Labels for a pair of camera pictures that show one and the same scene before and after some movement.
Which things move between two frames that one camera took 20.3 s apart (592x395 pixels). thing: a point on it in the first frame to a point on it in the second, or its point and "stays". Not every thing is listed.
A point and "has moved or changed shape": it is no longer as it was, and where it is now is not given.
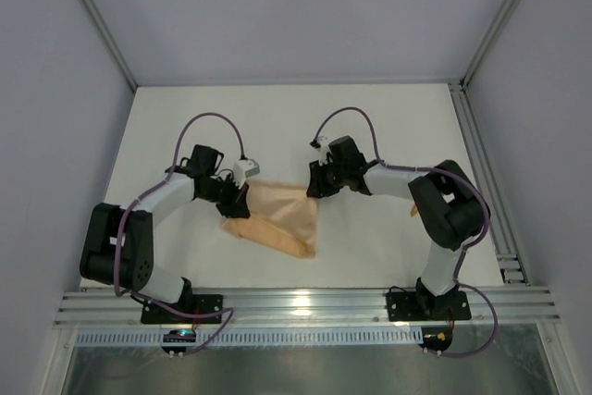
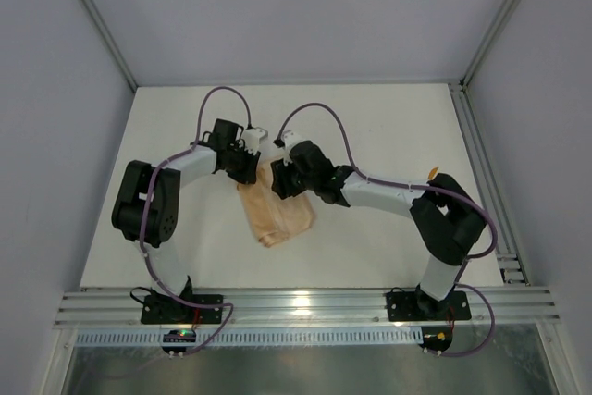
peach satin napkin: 282,216 has moved or changed shape
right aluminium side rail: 495,194 stays
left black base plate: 152,314 stays
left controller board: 178,336 stays
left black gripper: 236,203 to 245,168
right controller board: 437,338 stays
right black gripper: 317,179 to 282,178
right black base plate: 423,306 stays
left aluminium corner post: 95,16 stays
